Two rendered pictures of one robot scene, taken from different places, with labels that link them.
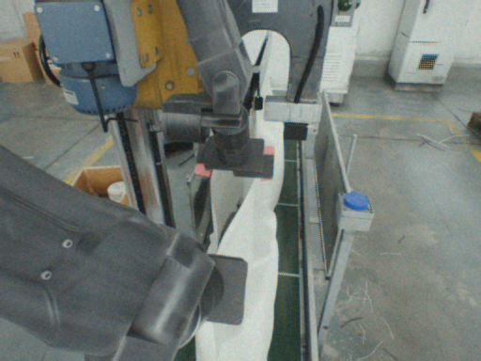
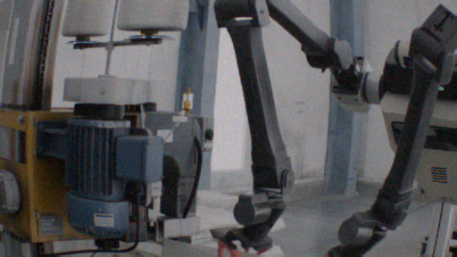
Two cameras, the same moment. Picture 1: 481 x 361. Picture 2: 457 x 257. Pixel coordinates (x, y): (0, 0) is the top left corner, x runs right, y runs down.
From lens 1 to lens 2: 1.45 m
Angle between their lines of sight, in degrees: 64
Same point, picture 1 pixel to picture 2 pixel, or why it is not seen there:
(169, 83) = not seen: hidden behind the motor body
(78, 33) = (155, 160)
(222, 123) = (278, 203)
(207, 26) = (279, 146)
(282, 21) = (174, 148)
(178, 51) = not seen: hidden behind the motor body
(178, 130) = (261, 212)
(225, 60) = (286, 163)
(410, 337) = not seen: outside the picture
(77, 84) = (118, 206)
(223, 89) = (290, 179)
